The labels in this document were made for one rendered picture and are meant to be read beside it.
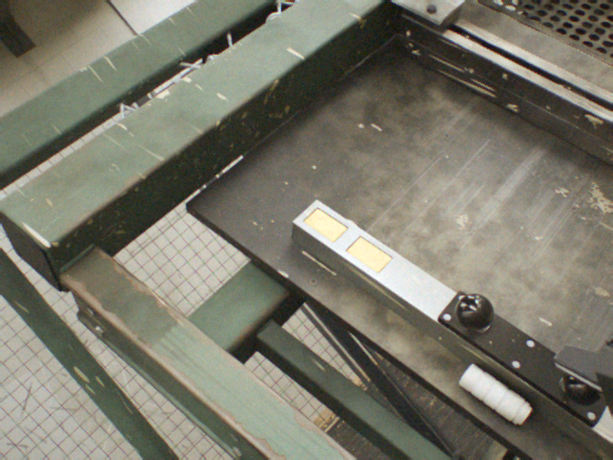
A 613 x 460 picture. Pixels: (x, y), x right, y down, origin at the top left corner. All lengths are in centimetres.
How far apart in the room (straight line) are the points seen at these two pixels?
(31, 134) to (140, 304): 67
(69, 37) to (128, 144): 502
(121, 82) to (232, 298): 71
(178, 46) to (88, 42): 435
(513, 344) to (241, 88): 49
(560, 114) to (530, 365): 44
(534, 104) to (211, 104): 50
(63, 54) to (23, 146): 446
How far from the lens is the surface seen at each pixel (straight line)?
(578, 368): 64
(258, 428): 72
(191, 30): 158
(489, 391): 80
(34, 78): 575
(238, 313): 87
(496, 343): 80
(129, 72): 149
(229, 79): 96
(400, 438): 84
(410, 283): 83
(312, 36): 104
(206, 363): 75
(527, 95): 110
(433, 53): 115
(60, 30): 591
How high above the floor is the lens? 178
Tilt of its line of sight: 5 degrees down
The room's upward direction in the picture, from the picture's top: 40 degrees counter-clockwise
